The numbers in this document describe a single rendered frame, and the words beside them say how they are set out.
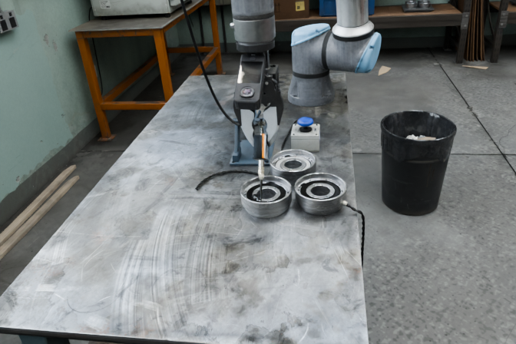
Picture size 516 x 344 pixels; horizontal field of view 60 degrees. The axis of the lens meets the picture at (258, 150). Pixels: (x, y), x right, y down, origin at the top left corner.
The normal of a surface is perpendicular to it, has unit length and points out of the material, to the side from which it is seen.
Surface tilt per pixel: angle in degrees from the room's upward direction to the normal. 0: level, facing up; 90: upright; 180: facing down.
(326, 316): 0
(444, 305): 0
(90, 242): 0
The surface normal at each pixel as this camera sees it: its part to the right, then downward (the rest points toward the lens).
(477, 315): -0.07, -0.88
